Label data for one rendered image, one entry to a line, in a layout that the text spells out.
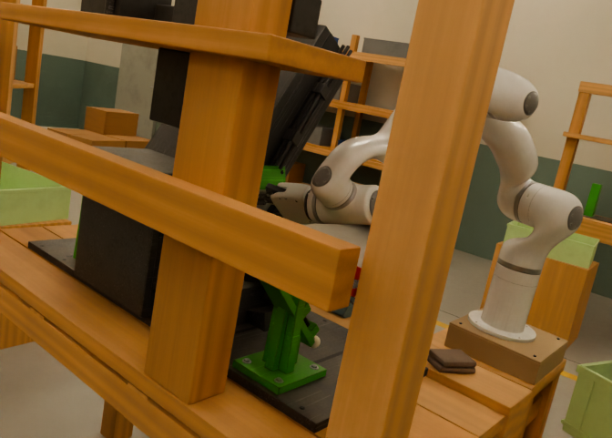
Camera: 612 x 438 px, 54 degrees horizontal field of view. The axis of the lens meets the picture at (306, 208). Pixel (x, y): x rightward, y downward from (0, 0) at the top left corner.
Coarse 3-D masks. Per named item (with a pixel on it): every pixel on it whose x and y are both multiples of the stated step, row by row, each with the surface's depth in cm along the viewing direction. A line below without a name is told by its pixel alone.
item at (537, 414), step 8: (552, 384) 171; (544, 392) 172; (552, 392) 174; (536, 400) 168; (544, 400) 172; (552, 400) 177; (528, 408) 155; (536, 408) 170; (544, 408) 172; (528, 416) 158; (536, 416) 174; (544, 416) 174; (528, 424) 175; (536, 424) 174; (544, 424) 177; (528, 432) 175; (536, 432) 174
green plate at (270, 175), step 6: (264, 168) 147; (270, 168) 149; (276, 168) 150; (282, 168) 152; (264, 174) 147; (270, 174) 149; (276, 174) 150; (282, 174) 152; (264, 180) 147; (270, 180) 149; (276, 180) 150; (282, 180) 152; (264, 186) 147
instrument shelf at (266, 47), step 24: (48, 24) 127; (72, 24) 121; (96, 24) 116; (120, 24) 111; (144, 24) 106; (168, 24) 102; (168, 48) 120; (192, 48) 98; (216, 48) 94; (240, 48) 91; (264, 48) 88; (288, 48) 90; (312, 48) 94; (312, 72) 96; (336, 72) 100; (360, 72) 105
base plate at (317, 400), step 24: (48, 240) 177; (72, 240) 181; (72, 264) 161; (312, 312) 160; (240, 336) 136; (264, 336) 139; (336, 336) 147; (312, 360) 131; (336, 360) 134; (240, 384) 118; (312, 384) 120; (336, 384) 122; (288, 408) 111; (312, 408) 111; (312, 432) 107
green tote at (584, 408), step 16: (576, 368) 142; (592, 368) 144; (608, 368) 147; (576, 384) 142; (592, 384) 139; (608, 384) 135; (576, 400) 142; (592, 400) 139; (608, 400) 135; (576, 416) 142; (592, 416) 138; (608, 416) 135; (576, 432) 141; (592, 432) 138; (608, 432) 135
